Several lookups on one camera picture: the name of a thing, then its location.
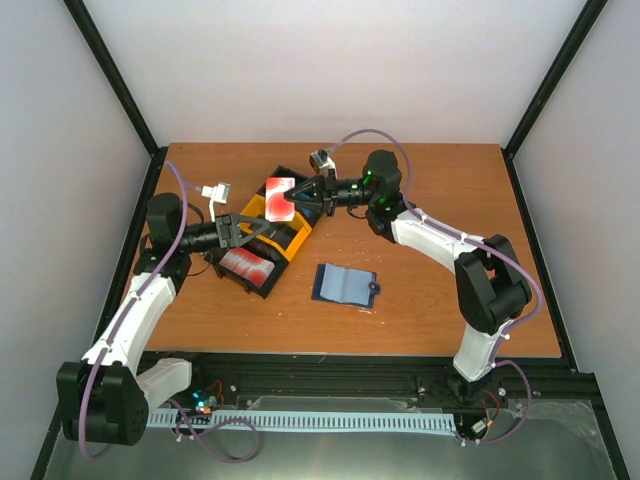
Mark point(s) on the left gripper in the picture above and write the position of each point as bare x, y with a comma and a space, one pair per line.
233, 222

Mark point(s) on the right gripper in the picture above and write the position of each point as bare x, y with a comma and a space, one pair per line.
321, 191

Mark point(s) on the red white credit card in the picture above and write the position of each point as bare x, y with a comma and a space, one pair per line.
277, 208

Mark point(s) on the blue leather card holder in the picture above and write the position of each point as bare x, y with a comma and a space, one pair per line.
346, 286

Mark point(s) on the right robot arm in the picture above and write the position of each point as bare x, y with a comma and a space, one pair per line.
492, 288

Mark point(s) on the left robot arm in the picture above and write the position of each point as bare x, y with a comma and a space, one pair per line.
103, 398

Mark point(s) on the black bin with red cards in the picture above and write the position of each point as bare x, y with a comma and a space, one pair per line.
216, 254

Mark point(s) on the red white card stack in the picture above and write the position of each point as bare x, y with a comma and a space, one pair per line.
248, 266

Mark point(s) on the yellow middle bin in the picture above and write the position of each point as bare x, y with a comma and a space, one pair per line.
283, 240

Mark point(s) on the left controller board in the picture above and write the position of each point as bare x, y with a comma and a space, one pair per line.
209, 399

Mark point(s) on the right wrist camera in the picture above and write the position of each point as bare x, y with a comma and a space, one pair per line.
321, 162

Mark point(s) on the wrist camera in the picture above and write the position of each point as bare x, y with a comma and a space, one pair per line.
217, 195
321, 162

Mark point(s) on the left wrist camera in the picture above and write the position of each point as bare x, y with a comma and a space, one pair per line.
217, 195

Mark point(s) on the light blue cable duct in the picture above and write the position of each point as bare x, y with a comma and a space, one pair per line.
330, 422

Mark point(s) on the left black frame post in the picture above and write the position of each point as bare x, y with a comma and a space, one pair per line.
94, 40

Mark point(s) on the black frame post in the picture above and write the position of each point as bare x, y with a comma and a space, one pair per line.
569, 48
94, 40

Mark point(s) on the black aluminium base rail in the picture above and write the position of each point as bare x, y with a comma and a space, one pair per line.
424, 382

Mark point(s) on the right black frame post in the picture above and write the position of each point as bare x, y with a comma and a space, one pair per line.
569, 48

